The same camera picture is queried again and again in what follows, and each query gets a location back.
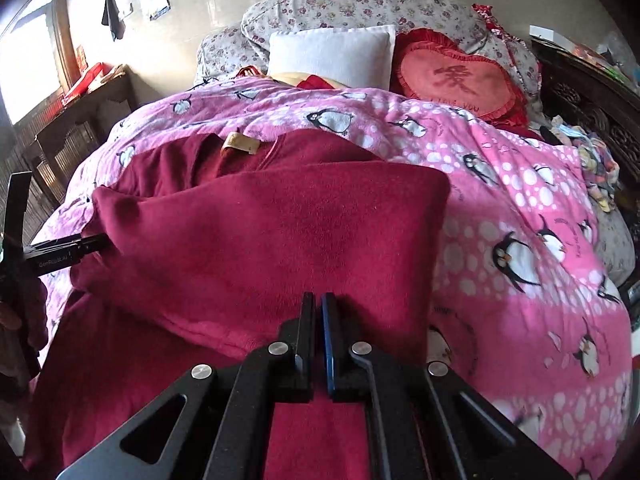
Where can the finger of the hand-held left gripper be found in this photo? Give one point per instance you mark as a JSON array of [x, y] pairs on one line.
[[92, 244]]

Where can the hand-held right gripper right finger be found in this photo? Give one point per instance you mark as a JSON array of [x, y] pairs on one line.
[[329, 340]]

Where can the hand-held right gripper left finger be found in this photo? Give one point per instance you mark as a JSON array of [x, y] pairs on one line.
[[306, 325]]

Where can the maroon sweater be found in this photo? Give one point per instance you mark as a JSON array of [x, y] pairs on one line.
[[270, 240]]

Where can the pile of colourful clothes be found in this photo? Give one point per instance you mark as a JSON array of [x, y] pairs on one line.
[[592, 160]]

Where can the wooden side cabinet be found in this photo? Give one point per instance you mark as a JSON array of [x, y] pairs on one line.
[[75, 125]]

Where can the red box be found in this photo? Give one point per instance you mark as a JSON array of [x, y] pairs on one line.
[[87, 82]]

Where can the pink penguin print blanket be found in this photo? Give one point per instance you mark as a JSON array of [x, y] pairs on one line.
[[510, 280]]

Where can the window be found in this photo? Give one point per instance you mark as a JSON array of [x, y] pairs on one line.
[[30, 45]]

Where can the dark hanging cloth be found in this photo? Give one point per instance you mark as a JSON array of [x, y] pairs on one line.
[[113, 15]]

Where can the small floral pillow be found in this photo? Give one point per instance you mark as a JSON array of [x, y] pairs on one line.
[[225, 55]]

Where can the yellow and red cloth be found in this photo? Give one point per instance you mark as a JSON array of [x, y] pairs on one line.
[[300, 80]]

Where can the white pillow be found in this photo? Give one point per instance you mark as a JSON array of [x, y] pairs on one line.
[[330, 55]]

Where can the red heart-shaped cushion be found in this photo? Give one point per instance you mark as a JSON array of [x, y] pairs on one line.
[[455, 80]]

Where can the grey cushion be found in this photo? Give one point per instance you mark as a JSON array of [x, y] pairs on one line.
[[617, 245]]

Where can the large floral pillow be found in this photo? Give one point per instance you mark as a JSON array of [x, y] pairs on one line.
[[370, 5]]

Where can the dark carved wooden furniture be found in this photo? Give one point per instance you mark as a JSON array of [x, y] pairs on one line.
[[585, 95]]

